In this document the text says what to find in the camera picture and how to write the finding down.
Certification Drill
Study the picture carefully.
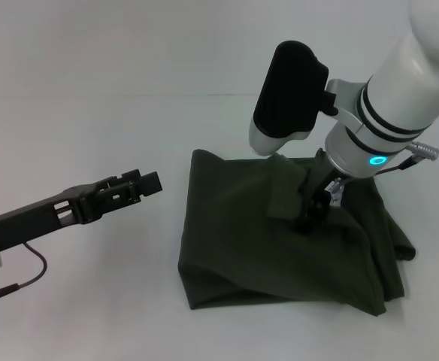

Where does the dark red left arm cable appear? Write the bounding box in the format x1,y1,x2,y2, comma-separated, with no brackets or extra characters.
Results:
0,241,48,310

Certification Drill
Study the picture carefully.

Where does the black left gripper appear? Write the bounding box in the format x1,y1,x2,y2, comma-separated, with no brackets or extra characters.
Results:
0,169,165,253

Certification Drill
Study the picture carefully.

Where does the dark green printed t-shirt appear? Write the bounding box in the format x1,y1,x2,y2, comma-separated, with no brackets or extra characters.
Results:
177,147,418,317

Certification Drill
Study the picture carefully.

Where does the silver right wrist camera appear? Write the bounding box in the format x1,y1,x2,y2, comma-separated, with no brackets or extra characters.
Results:
247,38,339,157

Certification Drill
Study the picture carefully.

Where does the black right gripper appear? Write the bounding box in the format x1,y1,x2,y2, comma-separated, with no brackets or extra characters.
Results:
292,147,341,235

